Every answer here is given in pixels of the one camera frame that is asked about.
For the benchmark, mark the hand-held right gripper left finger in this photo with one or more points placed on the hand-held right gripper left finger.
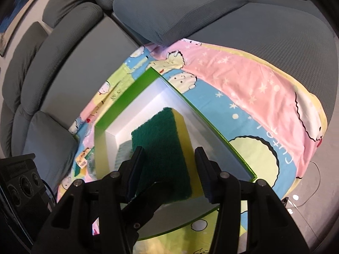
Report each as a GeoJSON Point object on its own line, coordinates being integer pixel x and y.
{"type": "Point", "coordinates": [135, 164]}

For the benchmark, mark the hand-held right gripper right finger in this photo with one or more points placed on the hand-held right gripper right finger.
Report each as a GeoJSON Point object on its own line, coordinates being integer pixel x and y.
{"type": "Point", "coordinates": [205, 174]}

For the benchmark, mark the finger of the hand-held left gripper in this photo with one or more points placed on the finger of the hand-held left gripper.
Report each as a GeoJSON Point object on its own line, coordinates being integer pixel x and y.
{"type": "Point", "coordinates": [148, 198]}

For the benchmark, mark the green terry cloth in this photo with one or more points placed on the green terry cloth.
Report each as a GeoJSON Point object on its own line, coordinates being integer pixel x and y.
{"type": "Point", "coordinates": [124, 150]}

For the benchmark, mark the green yellow sponge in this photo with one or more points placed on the green yellow sponge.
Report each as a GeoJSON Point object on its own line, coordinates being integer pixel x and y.
{"type": "Point", "coordinates": [161, 150]}

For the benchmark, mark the green cardboard box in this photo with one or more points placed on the green cardboard box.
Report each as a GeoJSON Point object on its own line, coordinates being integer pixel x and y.
{"type": "Point", "coordinates": [159, 98]}

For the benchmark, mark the clear plastic packet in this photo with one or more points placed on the clear plastic packet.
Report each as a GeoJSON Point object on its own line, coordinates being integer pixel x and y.
{"type": "Point", "coordinates": [84, 161]}

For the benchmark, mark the pastel striped printed blanket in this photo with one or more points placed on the pastel striped printed blanket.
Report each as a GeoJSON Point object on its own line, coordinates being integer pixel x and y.
{"type": "Point", "coordinates": [251, 92]}

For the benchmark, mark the grey sofa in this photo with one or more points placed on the grey sofa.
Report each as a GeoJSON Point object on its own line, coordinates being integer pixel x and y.
{"type": "Point", "coordinates": [66, 66]}

